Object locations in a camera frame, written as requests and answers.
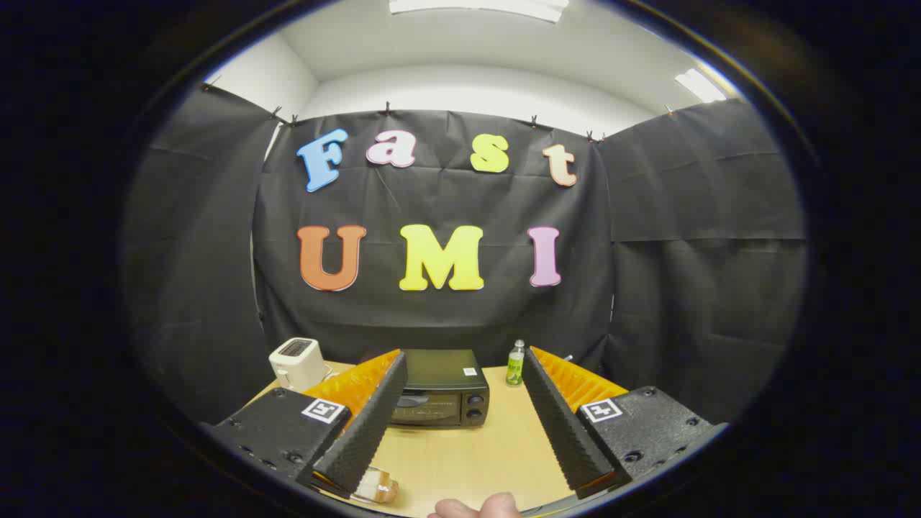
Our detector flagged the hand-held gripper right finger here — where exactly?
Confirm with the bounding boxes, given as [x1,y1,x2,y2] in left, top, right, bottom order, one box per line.
[522,346,727,500]

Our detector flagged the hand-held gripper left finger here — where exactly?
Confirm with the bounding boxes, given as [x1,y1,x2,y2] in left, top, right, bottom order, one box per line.
[200,350,409,499]

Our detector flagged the toast sandwich with lettuce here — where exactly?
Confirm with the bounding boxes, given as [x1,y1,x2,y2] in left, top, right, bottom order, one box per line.
[350,466,400,504]

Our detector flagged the black toaster oven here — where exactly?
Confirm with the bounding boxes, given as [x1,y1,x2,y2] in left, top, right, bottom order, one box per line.
[360,349,491,430]

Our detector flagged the white pop-up toaster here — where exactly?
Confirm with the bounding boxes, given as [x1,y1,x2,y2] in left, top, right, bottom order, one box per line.
[268,337,328,393]

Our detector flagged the small green bottle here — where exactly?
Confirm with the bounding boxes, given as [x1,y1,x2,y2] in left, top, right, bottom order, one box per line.
[505,340,527,388]

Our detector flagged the black backdrop cloth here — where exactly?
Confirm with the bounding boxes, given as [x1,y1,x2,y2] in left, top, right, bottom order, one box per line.
[122,86,810,425]

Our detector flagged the small ceiling light panel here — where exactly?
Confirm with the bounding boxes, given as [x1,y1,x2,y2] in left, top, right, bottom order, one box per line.
[674,68,727,103]

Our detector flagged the long ceiling light panel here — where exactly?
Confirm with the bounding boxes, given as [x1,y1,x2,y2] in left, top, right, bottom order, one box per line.
[389,0,569,24]

